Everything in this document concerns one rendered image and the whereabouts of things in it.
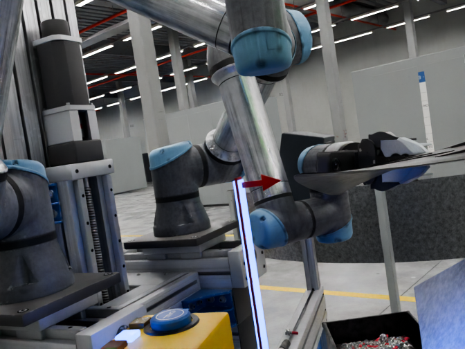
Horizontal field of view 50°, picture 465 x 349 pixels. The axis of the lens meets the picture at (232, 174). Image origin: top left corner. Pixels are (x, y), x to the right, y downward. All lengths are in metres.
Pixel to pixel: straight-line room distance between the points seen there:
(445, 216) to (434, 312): 1.92
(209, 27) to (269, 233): 0.37
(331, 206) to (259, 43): 0.45
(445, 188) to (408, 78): 4.62
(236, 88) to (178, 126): 10.70
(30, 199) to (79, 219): 0.26
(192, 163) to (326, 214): 0.45
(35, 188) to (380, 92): 6.59
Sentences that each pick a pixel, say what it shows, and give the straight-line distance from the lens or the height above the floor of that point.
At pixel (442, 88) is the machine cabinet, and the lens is 6.99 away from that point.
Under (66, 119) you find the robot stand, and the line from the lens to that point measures 1.14.
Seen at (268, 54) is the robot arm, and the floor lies 1.34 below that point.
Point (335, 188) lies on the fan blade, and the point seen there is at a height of 1.15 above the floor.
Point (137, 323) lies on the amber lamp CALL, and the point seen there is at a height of 1.08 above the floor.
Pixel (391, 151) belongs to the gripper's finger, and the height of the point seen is 1.19.
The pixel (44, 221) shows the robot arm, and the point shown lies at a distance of 0.92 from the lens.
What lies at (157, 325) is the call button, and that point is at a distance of 0.50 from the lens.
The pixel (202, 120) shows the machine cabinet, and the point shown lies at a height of 1.93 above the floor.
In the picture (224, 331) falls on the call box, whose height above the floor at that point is 1.06.
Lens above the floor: 1.23
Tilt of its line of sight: 3 degrees down
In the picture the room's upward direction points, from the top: 9 degrees counter-clockwise
